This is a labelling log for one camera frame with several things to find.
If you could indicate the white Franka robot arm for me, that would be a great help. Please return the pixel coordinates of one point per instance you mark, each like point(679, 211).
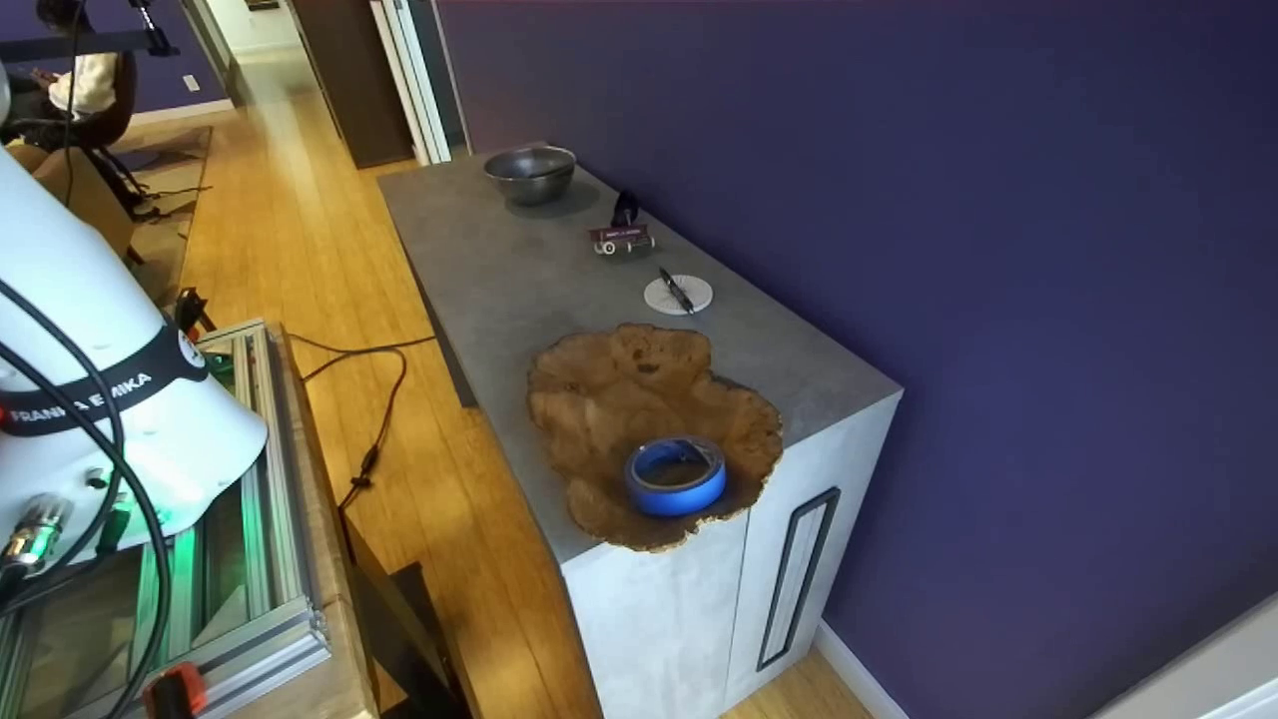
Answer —
point(81, 335)

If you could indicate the brown wooden board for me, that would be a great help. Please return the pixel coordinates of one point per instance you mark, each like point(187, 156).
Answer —
point(625, 401)

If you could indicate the white round disc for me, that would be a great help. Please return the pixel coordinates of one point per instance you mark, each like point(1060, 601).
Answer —
point(678, 293)

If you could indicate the black marker pen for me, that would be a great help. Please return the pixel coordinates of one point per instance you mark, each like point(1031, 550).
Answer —
point(678, 288)

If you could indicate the blue tape roll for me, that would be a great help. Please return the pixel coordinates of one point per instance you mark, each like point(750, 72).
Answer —
point(678, 476)

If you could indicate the grey concrete-look cabinet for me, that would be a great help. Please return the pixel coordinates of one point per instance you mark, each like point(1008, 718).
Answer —
point(691, 601)

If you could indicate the black office chair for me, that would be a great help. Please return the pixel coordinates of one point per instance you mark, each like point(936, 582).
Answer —
point(81, 102)

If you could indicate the aluminium robot stand frame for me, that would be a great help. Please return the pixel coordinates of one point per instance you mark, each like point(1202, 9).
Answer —
point(252, 584)

